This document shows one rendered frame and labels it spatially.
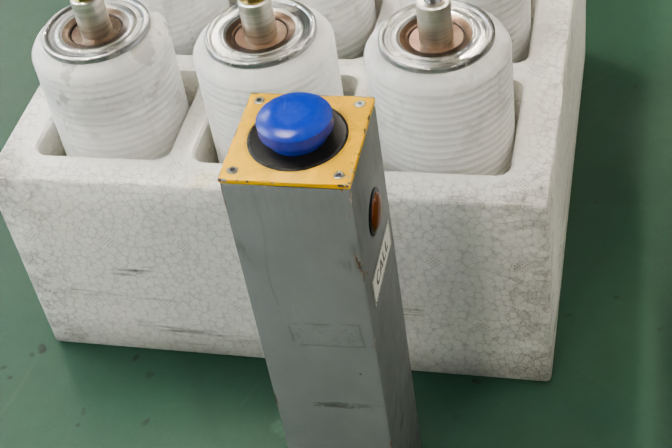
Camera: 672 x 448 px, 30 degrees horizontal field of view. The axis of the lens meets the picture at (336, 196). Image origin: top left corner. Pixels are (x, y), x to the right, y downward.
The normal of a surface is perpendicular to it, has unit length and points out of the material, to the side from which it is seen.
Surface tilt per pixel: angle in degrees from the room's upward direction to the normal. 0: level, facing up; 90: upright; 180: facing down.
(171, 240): 90
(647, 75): 0
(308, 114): 0
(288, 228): 90
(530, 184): 0
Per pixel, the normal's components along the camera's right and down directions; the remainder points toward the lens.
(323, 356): -0.20, 0.69
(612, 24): -0.13, -0.72
